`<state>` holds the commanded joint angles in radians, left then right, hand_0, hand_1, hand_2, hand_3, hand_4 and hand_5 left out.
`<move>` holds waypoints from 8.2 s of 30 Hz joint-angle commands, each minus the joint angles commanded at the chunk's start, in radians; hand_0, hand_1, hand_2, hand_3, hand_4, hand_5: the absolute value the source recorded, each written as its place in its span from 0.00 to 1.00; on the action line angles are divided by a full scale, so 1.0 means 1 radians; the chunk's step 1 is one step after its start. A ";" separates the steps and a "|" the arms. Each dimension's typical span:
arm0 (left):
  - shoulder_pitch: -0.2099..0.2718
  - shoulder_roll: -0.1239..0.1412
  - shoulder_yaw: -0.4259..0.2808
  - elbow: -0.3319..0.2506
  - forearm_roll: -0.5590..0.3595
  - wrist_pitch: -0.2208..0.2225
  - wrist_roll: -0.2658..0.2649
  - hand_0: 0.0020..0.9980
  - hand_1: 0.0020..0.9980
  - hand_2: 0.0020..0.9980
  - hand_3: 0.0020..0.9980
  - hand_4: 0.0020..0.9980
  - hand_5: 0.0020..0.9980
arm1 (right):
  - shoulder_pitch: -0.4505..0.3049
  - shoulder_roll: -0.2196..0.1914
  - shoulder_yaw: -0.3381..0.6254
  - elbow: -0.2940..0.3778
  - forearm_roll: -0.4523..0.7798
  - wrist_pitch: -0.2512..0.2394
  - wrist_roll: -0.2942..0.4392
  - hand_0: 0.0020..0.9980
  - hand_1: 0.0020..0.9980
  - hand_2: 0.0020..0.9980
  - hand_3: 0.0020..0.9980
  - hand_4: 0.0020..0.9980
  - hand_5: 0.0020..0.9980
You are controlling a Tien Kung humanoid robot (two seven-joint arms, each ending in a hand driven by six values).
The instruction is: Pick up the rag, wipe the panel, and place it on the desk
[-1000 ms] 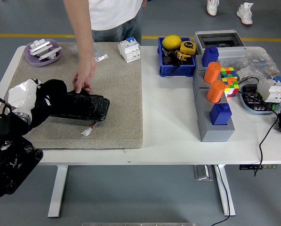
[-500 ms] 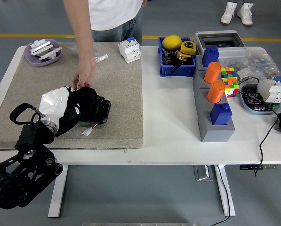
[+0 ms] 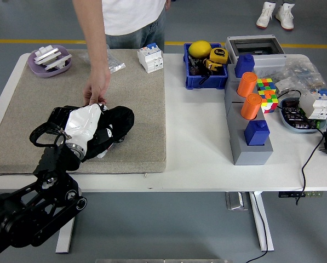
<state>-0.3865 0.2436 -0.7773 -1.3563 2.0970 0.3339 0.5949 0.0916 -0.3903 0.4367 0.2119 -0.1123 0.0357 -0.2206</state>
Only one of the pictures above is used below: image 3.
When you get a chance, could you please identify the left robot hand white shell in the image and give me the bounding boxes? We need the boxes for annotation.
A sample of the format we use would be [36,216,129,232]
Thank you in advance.
[64,102,116,146]

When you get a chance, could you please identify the person's right hand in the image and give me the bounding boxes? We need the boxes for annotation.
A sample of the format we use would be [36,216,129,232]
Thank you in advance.
[83,70,111,106]

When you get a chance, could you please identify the glossy black panel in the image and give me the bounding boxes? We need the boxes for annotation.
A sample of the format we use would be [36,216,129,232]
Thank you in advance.
[47,106,125,145]

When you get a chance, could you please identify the black table control panel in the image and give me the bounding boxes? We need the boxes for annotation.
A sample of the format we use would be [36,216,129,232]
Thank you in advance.
[278,191,324,198]

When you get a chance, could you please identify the clear bag of screws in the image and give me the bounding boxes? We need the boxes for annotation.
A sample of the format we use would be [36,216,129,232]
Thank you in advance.
[78,43,127,75]

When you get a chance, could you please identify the white plastic clip part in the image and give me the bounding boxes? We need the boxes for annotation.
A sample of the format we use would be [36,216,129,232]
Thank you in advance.
[35,45,62,66]
[44,53,73,71]

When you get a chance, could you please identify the grey-brown mat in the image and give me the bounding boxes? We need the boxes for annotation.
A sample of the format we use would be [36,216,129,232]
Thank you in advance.
[0,48,168,176]

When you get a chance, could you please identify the white blue circuit breaker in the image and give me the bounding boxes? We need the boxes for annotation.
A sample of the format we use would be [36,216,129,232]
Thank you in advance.
[136,42,164,74]
[299,89,327,121]

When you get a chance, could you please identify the purple dish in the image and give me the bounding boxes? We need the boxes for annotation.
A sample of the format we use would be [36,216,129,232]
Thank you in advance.
[27,44,72,78]

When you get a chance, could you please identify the person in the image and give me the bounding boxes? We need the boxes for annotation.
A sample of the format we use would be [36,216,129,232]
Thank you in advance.
[255,0,295,30]
[71,0,171,52]

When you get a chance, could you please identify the dark brown tool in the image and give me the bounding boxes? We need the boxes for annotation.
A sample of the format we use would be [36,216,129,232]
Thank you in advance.
[188,54,208,77]

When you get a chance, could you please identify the yellow lemon-shaped ball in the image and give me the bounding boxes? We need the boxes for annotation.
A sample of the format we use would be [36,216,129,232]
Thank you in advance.
[188,40,213,59]

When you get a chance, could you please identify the blue plastic bin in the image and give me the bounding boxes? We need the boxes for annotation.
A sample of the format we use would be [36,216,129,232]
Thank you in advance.
[183,42,230,90]

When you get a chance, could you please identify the small yellow tape measure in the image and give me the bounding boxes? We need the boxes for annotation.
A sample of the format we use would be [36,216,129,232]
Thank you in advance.
[203,58,223,74]

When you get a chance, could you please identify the white table leg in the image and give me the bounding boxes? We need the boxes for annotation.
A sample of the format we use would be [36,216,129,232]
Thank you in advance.
[249,191,275,252]
[55,215,77,254]

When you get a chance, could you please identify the large yellow tape measure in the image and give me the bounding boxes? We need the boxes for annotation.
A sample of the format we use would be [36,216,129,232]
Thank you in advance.
[209,47,229,65]

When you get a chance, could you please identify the blue block with knob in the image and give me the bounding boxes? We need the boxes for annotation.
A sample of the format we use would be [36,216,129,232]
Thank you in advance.
[243,119,271,146]
[234,53,256,79]

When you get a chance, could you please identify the orange cylinder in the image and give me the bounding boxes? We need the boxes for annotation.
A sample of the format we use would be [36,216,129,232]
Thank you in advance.
[240,93,263,121]
[236,72,259,98]

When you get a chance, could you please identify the wide grey holder block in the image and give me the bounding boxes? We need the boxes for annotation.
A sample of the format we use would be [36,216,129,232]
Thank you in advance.
[227,101,274,166]

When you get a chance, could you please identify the small colourful puzzle cube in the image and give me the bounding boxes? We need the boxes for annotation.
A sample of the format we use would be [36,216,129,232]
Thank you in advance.
[255,77,277,93]

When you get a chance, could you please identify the metal floor plate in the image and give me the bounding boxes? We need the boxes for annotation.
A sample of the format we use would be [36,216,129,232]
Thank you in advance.
[225,191,249,211]

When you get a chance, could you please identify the large colourful puzzle cube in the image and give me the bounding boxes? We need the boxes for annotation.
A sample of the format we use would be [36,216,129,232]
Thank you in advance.
[257,89,279,114]

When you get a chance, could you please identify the black electronic components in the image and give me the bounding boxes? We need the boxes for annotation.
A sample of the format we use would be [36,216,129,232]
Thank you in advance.
[283,100,317,129]

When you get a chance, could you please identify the clear bags of parts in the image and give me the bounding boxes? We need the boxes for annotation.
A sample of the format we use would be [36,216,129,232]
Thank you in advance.
[272,54,326,95]

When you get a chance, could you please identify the blue-grey dish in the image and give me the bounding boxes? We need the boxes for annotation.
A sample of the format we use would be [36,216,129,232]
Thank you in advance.
[278,97,327,134]

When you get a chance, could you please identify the white connector with coloured wires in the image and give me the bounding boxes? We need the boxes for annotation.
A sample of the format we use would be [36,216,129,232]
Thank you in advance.
[96,141,115,159]

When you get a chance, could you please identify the grey electrical enclosure box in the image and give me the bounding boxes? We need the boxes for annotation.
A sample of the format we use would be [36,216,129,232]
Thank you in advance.
[225,34,288,79]

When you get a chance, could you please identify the thin black adapter cable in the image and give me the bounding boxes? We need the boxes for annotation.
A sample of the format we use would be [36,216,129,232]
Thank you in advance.
[277,89,327,206]

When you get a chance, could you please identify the black floor cable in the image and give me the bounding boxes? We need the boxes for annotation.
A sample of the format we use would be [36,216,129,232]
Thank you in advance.
[244,191,268,263]

